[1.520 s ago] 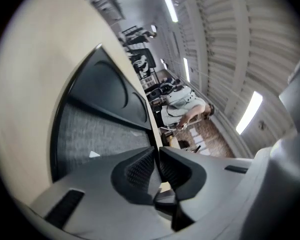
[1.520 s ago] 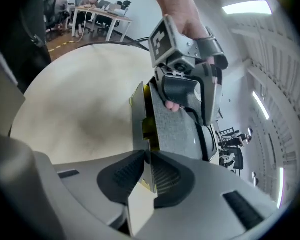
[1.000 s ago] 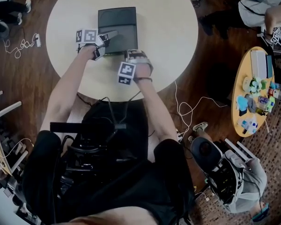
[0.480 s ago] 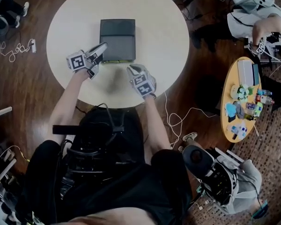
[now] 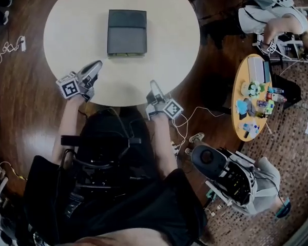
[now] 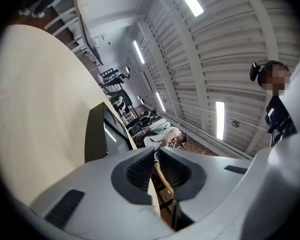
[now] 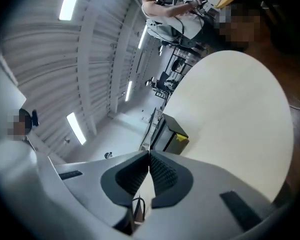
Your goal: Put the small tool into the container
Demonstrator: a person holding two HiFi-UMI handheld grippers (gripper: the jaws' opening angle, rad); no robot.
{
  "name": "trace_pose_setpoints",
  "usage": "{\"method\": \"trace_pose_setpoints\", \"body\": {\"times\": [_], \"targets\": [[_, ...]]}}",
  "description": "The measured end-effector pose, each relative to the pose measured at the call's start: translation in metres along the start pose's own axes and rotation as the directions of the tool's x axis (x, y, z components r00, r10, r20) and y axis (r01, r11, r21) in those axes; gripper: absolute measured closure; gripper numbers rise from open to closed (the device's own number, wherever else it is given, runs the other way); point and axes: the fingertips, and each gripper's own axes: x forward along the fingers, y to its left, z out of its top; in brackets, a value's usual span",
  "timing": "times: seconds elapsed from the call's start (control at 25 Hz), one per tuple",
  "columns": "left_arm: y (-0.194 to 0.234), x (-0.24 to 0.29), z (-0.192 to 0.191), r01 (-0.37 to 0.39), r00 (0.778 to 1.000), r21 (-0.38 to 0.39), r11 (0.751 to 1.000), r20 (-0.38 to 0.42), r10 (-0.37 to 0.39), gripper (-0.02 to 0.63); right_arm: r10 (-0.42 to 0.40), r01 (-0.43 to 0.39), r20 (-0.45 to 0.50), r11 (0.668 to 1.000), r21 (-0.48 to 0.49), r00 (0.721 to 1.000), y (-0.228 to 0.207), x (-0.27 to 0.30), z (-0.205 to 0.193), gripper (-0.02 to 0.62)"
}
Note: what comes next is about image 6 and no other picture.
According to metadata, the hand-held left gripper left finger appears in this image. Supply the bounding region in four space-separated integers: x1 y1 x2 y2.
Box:
29 146 163 235

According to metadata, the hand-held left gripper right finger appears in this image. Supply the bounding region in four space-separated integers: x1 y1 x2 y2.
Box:
157 146 254 233

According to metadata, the white wooden table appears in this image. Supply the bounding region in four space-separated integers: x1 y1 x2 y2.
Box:
43 0 105 69

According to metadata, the black chest-mounted rig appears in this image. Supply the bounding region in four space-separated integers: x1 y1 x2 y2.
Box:
264 96 298 147

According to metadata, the person's black clothed body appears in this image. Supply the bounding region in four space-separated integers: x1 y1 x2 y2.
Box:
249 60 300 149

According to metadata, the black wooden chair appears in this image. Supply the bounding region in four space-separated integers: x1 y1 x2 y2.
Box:
99 68 121 86

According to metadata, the black head-mounted camera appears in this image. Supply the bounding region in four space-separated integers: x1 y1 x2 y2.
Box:
249 60 268 89

